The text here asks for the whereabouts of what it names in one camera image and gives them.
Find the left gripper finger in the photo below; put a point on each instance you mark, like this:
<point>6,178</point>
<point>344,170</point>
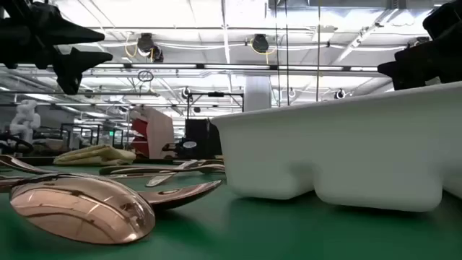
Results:
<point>74,68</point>
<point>68,34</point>

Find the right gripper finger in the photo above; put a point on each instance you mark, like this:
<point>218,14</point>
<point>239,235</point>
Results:
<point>415,68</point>
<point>447,20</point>

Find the rose gold knife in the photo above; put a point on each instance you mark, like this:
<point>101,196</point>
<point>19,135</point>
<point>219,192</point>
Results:
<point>159,180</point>
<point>119,169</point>

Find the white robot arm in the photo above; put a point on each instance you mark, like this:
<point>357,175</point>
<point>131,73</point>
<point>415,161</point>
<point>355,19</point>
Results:
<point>25,119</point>

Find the black workstation frames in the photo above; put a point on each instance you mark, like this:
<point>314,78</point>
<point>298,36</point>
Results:
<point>90,125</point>

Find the red cabinet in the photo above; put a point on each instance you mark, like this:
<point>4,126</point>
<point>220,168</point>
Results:
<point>139,126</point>

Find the black curved object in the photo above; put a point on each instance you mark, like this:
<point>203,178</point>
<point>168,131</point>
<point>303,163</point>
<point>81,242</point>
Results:
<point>21,140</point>

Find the folded yellow cloth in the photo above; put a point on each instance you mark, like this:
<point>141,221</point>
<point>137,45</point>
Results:
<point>97,155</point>

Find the pink panel board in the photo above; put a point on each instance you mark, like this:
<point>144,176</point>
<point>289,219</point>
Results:
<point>160,133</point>

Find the rose gold fork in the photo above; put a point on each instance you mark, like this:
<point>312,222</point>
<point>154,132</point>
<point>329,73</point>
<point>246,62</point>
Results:
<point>21,165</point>

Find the white cutlery tray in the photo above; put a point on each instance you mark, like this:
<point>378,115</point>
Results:
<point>343,151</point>

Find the rose gold spoon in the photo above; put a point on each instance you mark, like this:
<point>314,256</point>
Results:
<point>180,193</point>
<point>83,209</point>
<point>211,161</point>

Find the black cabinet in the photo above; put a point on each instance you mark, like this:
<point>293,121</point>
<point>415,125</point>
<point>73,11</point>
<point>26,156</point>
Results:
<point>202,135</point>

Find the white square pillar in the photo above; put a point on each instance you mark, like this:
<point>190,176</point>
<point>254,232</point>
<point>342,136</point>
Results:
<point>258,94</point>

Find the silver cutlery pieces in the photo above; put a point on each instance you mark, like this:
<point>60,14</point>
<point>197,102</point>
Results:
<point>213,168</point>

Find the green table mat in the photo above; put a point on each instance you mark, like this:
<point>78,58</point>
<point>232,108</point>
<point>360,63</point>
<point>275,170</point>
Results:
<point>252,234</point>

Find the ceiling light rail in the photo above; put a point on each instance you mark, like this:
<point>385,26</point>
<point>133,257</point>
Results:
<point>162,66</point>

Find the black table frame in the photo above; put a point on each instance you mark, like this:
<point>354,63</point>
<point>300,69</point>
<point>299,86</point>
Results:
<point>47,160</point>

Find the black metal frame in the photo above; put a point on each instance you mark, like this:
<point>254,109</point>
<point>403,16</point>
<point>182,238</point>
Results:
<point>215,94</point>

